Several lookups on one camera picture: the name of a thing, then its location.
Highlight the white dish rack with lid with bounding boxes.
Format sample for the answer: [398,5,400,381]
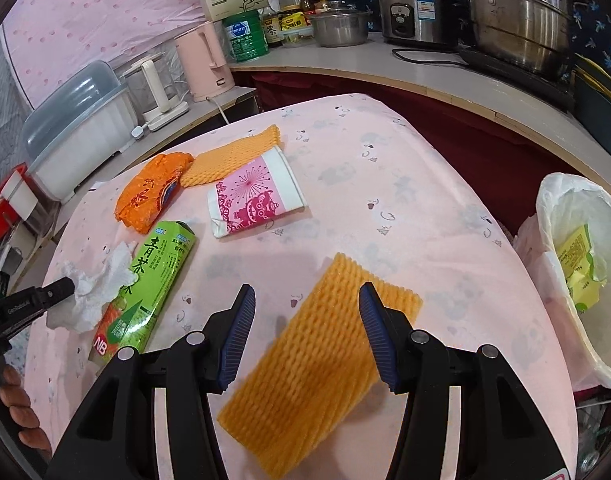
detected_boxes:
[21,61,138,203]

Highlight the pink floral curtain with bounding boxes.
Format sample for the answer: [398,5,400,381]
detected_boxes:
[0,0,312,111]

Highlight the green tin can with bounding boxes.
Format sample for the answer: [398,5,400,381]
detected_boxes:
[223,10,268,62]

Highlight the red plastic basket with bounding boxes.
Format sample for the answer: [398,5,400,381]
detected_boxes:
[0,162,28,240]

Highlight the trash bin with white liner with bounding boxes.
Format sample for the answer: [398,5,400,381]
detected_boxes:
[514,174,611,391]

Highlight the white power plug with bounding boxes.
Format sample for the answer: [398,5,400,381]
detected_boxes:
[130,126,147,140]

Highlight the orange foam net sleeve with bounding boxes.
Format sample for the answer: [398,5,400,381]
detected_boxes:
[217,254,423,479]

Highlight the silver rice cooker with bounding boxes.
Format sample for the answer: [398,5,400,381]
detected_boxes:
[378,0,459,51]

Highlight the orange plastic bag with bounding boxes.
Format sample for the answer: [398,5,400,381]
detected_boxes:
[114,152,194,234]

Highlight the person's left hand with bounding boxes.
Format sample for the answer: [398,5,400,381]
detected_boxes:
[0,364,51,458]

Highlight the small steel pot with lid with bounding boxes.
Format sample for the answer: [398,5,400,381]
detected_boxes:
[310,9,368,48]

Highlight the pink white paper cup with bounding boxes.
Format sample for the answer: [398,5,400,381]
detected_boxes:
[208,146,307,238]

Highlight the large steel steamer pot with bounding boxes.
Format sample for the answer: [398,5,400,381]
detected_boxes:
[468,0,593,74]

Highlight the black induction cooker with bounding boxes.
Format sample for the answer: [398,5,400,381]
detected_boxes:
[458,48,575,112]

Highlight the black power cable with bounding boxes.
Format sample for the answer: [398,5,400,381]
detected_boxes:
[391,46,469,68]

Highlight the dark blue yellow basins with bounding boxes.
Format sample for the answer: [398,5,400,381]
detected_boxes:
[571,54,611,156]

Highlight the green yellow snack bag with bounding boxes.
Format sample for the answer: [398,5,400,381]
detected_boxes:
[556,223,607,313]

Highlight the pink electric kettle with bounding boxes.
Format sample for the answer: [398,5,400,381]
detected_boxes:
[175,22,235,102]

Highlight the green tea carton box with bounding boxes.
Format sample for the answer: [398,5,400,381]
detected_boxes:
[88,221,196,367]

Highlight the pink floral tablecloth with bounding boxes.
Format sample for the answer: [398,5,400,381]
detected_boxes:
[25,94,578,479]

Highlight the white tissue bag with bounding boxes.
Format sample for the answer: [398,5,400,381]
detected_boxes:
[46,242,138,334]

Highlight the white glass electric kettle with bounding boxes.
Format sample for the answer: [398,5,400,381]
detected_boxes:
[121,52,189,131]

